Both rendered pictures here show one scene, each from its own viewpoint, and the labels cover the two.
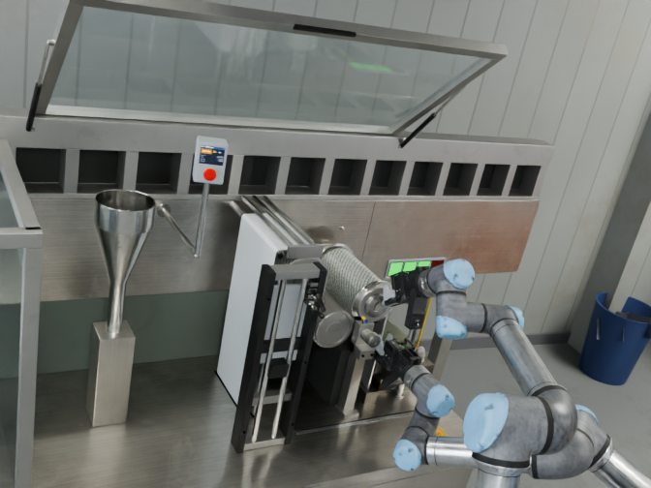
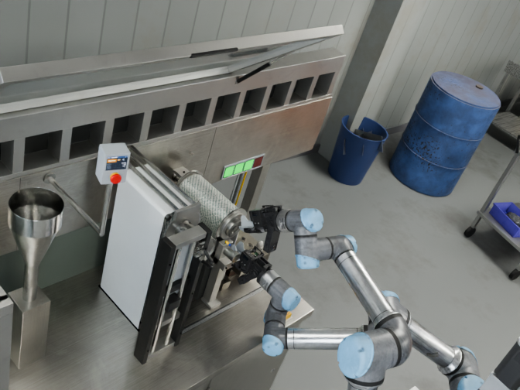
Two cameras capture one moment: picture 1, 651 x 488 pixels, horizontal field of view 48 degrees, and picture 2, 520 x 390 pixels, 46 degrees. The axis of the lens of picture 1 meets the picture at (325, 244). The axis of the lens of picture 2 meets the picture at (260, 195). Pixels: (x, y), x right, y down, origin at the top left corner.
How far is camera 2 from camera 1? 70 cm
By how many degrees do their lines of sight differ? 24
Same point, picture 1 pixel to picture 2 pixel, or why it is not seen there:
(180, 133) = (61, 114)
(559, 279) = not seen: hidden behind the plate
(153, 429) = (69, 358)
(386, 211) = (224, 132)
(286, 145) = (148, 103)
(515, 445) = (378, 371)
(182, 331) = (66, 260)
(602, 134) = not seen: outside the picture
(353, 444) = (223, 333)
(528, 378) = (374, 306)
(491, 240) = (296, 133)
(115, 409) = (36, 352)
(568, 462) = not seen: hidden behind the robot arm
